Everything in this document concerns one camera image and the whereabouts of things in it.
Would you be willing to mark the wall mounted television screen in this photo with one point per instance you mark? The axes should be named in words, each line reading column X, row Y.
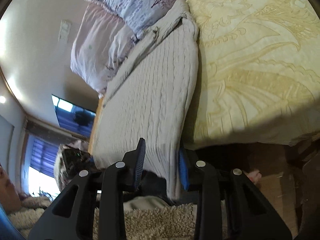
column 72, row 117

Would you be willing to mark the wooden bed frame edge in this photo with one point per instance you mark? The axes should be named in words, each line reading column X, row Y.
column 95, row 123

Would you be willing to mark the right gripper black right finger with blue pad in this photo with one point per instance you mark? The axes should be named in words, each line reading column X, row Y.
column 230, row 206

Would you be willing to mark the pink pillow behind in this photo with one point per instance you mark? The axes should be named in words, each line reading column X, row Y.
column 102, row 44

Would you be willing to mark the blue window curtain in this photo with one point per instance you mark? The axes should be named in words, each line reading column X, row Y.
column 43, row 157

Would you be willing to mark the beige cable knit sweater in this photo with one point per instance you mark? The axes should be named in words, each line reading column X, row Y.
column 150, row 96

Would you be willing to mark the white wall switch plate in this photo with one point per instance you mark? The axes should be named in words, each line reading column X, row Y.
column 64, row 31

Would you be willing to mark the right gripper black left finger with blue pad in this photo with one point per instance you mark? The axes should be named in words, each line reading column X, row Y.
column 71, row 214

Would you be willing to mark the yellow patterned bedspread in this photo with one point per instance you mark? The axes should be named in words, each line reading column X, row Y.
column 258, row 78

